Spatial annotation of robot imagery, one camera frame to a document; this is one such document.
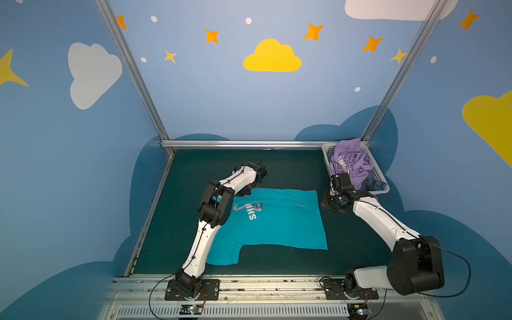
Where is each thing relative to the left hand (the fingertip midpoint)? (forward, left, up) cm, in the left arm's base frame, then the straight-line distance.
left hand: (237, 194), depth 100 cm
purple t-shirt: (+18, -59, +10) cm, 62 cm away
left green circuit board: (-48, +13, -2) cm, 50 cm away
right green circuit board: (-47, -48, -3) cm, 67 cm away
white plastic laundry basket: (+24, -73, +9) cm, 77 cm away
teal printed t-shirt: (-12, -19, -2) cm, 22 cm away
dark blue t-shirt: (+6, -70, +4) cm, 70 cm away
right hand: (-7, -42, +8) cm, 43 cm away
